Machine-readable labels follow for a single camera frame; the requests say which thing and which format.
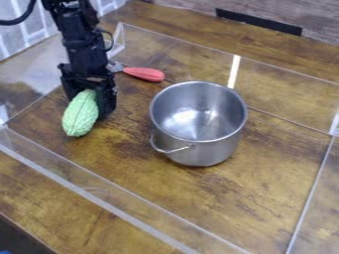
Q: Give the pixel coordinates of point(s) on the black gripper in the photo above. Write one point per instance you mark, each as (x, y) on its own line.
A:
(86, 70)

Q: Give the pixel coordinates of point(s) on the green bumpy gourd toy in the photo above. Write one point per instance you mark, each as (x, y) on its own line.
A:
(81, 114)

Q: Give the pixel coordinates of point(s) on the silver metal pot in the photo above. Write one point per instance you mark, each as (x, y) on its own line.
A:
(198, 117)

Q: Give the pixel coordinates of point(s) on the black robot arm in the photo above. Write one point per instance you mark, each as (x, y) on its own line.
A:
(70, 6)

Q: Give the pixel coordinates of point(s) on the red handled metal spoon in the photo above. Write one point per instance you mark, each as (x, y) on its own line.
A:
(145, 73)

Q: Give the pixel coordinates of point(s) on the clear acrylic corner bracket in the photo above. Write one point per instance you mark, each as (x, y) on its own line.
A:
(116, 42)

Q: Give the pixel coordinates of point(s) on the black bar on wall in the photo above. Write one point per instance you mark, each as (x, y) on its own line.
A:
(261, 22)

